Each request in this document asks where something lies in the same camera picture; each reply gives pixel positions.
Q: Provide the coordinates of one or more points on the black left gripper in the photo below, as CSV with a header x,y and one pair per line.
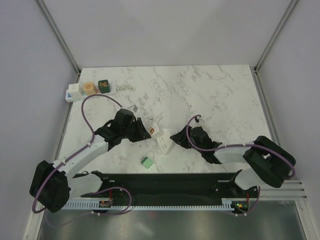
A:
x,y
142,132

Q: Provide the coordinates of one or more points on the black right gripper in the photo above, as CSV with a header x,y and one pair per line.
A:
x,y
181,138

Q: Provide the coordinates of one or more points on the white cube plug orange logo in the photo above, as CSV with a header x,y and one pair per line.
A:
x,y
155,131

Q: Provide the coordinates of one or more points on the small white power socket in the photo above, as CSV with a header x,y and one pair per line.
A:
x,y
165,142

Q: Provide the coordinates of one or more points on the green plug adapter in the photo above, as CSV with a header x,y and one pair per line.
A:
x,y
146,162

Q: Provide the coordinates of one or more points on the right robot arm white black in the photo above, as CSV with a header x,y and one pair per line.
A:
x,y
268,163

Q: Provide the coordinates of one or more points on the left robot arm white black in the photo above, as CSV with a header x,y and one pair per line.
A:
x,y
54,184

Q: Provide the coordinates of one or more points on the dark green cube plug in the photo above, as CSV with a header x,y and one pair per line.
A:
x,y
104,86

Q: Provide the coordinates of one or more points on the long white power strip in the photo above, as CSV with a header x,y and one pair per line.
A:
x,y
70,99

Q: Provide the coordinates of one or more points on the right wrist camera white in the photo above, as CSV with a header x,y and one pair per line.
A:
x,y
198,119

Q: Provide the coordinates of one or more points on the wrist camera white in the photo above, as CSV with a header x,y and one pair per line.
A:
x,y
198,119
133,108

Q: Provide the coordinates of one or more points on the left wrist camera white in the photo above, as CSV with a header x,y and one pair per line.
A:
x,y
133,108

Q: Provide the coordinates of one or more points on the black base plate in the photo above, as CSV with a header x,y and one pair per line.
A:
x,y
172,188

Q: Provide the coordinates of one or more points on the white slotted cable duct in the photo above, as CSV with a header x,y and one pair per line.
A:
x,y
104,204

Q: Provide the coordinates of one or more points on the aluminium rail profile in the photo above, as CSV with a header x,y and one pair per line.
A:
x,y
291,190

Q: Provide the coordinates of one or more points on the left aluminium frame post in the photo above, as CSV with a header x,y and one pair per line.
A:
x,y
58,35

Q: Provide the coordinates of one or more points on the aluminium frame post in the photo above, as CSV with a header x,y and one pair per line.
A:
x,y
58,35
276,33

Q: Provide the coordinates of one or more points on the right aluminium frame post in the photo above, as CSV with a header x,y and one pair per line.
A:
x,y
276,33

